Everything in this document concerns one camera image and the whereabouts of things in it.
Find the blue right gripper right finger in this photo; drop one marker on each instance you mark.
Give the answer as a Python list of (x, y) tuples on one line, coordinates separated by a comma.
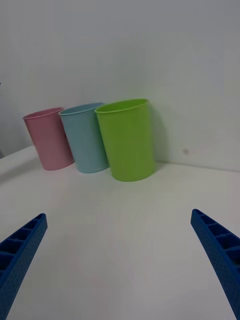
[(220, 247)]

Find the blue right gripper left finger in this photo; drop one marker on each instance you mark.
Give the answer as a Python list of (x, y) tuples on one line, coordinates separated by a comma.
[(20, 252)]

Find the pink plastic bin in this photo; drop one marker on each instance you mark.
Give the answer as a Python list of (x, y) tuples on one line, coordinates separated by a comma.
[(50, 140)]

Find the pale blue plastic bin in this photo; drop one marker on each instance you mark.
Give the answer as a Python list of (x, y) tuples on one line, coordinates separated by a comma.
[(83, 140)]

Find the green plastic bin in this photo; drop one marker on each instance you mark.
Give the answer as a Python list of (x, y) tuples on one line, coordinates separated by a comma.
[(127, 142)]

